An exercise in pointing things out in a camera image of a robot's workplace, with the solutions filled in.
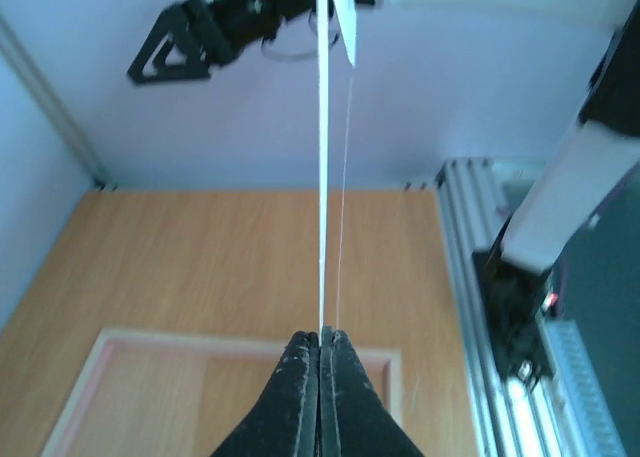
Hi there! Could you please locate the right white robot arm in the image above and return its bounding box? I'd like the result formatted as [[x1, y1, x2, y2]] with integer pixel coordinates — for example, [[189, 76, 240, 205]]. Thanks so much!
[[127, 0, 639, 377]]

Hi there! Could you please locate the aluminium rail base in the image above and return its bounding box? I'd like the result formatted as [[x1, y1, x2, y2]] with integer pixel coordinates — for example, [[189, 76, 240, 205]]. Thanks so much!
[[434, 157, 626, 457]]

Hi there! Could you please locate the grey slotted cable duct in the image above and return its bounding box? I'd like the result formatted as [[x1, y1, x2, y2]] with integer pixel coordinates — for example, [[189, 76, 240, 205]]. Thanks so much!
[[546, 320, 626, 456]]

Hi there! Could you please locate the white mat board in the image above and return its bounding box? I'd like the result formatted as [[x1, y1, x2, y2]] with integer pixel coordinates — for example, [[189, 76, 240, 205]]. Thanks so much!
[[316, 0, 357, 330]]

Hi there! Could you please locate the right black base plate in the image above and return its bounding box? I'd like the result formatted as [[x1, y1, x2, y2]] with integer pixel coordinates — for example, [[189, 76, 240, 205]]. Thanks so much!
[[472, 249, 552, 391]]

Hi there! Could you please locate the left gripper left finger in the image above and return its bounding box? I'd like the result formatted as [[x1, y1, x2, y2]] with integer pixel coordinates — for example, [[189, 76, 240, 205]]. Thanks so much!
[[213, 331, 320, 456]]

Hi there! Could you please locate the right aluminium corner post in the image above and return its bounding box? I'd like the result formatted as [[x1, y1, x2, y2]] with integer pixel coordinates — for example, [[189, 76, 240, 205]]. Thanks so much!
[[1, 16, 119, 191]]

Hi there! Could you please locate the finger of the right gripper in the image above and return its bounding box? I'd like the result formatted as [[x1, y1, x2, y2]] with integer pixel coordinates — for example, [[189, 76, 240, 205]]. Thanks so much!
[[127, 0, 211, 83]]

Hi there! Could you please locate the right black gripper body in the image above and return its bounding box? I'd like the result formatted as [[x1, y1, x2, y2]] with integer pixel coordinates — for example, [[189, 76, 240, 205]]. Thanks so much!
[[205, 0, 315, 67]]

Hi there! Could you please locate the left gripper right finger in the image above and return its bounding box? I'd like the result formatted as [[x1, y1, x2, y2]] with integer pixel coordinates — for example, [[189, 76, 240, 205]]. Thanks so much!
[[319, 326, 422, 457]]

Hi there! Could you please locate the pink picture frame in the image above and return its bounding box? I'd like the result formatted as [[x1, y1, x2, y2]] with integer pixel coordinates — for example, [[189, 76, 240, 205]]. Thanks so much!
[[41, 327, 403, 456]]

